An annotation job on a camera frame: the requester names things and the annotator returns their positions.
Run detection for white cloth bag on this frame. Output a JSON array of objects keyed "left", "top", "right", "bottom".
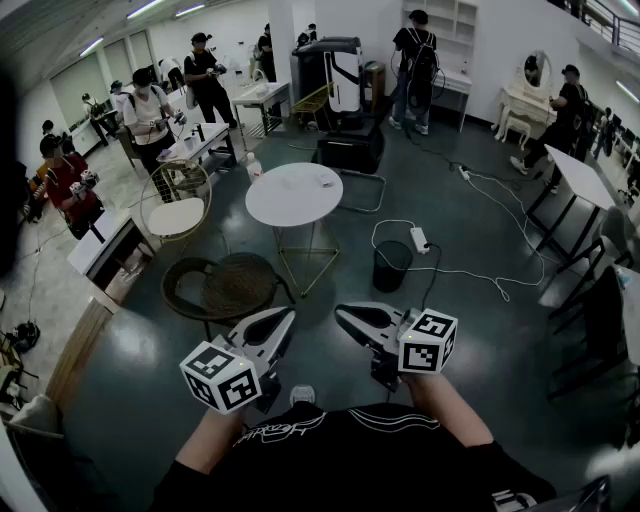
[{"left": 7, "top": 393, "right": 64, "bottom": 439}]

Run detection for round white table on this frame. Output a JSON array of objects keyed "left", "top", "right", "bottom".
[{"left": 244, "top": 162, "right": 345, "bottom": 300}]

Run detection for yellow wire chair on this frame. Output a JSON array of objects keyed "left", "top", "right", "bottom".
[{"left": 292, "top": 82, "right": 335, "bottom": 132}]

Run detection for black power cable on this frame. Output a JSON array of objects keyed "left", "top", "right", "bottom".
[{"left": 424, "top": 242, "right": 444, "bottom": 275}]

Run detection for person's right forearm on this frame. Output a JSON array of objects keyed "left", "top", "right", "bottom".
[{"left": 399, "top": 372, "right": 495, "bottom": 450}]

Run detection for white power cable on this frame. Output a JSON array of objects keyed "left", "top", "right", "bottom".
[{"left": 371, "top": 169, "right": 546, "bottom": 303}]

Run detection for person's left forearm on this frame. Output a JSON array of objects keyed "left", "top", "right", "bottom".
[{"left": 172, "top": 407, "right": 247, "bottom": 476}]

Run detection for white low cabinet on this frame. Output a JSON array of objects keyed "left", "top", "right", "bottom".
[{"left": 67, "top": 207, "right": 156, "bottom": 306}]

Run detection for black trash bin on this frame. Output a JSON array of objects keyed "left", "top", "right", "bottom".
[{"left": 372, "top": 240, "right": 414, "bottom": 294}]

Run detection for black office chair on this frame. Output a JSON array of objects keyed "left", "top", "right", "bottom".
[{"left": 312, "top": 112, "right": 387, "bottom": 215}]

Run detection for white vanity with mirror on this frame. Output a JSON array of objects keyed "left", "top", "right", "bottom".
[{"left": 492, "top": 48, "right": 559, "bottom": 141}]

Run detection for black slatted chair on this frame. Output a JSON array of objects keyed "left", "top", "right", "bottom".
[{"left": 547, "top": 264, "right": 632, "bottom": 401}]

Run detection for white sink table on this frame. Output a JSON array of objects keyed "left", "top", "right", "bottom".
[{"left": 232, "top": 79, "right": 292, "bottom": 137}]

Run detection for white desk with shelves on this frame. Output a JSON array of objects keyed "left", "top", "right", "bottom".
[{"left": 402, "top": 0, "right": 479, "bottom": 132}]

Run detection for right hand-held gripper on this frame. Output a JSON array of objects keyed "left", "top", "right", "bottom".
[{"left": 333, "top": 301, "right": 459, "bottom": 392}]

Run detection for gold wire chair white cushion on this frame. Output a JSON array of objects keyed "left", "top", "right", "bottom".
[{"left": 139, "top": 158, "right": 213, "bottom": 244}]

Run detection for black wicker chair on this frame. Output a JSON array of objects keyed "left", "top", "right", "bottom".
[{"left": 160, "top": 252, "right": 296, "bottom": 341}]

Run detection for black metal railing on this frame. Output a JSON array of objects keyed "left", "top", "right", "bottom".
[{"left": 547, "top": 0, "right": 640, "bottom": 49}]

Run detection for person's black shirt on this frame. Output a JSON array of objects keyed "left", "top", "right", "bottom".
[{"left": 149, "top": 402, "right": 559, "bottom": 512}]

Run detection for white long table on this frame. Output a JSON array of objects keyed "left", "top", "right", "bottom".
[{"left": 157, "top": 122, "right": 239, "bottom": 176}]

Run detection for white square table black legs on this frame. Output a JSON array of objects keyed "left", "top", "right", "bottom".
[{"left": 524, "top": 143, "right": 619, "bottom": 274}]

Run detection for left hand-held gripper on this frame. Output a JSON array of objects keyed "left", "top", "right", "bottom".
[{"left": 179, "top": 305, "right": 296, "bottom": 415}]

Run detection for white vanity stool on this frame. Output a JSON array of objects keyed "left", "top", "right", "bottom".
[{"left": 504, "top": 117, "right": 532, "bottom": 151}]

